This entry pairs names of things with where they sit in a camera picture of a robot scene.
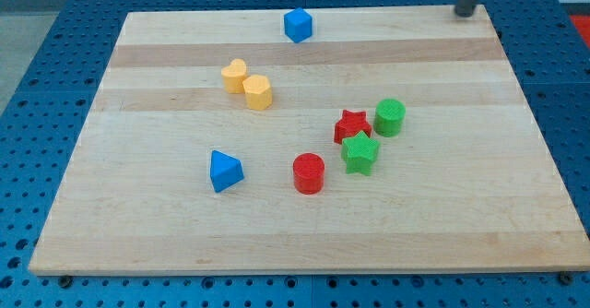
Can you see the yellow hexagon block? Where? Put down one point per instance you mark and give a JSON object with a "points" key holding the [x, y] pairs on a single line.
{"points": [[258, 92]]}

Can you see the blue cube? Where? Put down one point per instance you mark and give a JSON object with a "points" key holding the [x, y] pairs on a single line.
{"points": [[298, 25]]}

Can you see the red cylinder block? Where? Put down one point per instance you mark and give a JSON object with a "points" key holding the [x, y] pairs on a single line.
{"points": [[308, 173]]}

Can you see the red star block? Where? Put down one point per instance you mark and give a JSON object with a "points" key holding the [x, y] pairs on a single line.
{"points": [[349, 124]]}

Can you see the green star block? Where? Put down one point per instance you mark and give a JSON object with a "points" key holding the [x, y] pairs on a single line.
{"points": [[359, 152]]}

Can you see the blue triangle block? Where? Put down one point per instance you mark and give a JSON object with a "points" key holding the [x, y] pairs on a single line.
{"points": [[225, 171]]}

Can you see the wooden board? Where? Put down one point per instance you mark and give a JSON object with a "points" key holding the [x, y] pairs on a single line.
{"points": [[467, 186]]}

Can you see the yellow heart block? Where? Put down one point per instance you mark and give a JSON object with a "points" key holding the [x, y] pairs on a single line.
{"points": [[233, 76]]}

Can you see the green cylinder block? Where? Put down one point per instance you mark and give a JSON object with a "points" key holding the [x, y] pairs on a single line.
{"points": [[389, 117]]}

